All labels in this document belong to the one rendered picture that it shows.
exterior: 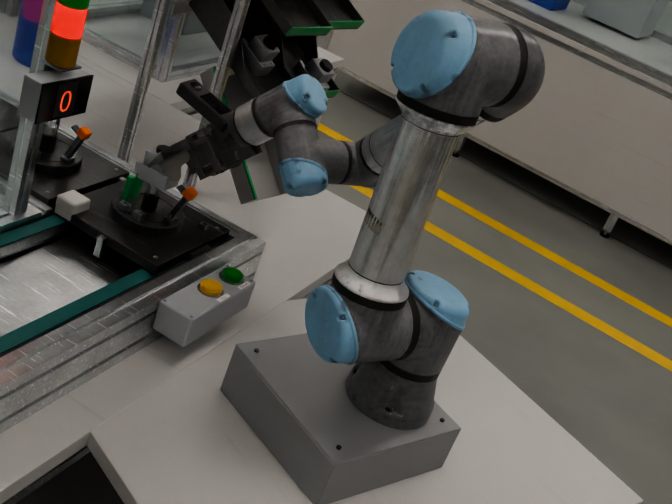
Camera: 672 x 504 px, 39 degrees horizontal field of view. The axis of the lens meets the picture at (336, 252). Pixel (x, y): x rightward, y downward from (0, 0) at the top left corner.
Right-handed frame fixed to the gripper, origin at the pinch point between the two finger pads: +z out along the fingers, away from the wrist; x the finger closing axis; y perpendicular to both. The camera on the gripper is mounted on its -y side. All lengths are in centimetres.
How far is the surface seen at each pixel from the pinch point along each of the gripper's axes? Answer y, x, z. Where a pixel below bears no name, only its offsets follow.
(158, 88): -25, 81, 54
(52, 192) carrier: -2.4, -9.2, 19.3
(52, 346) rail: 21.6, -43.0, -0.6
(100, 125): -18, 44, 48
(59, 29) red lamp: -23.0, -21.5, -9.3
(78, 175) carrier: -4.2, 0.7, 20.9
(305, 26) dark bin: -12.4, 28.1, -23.9
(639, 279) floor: 136, 353, 25
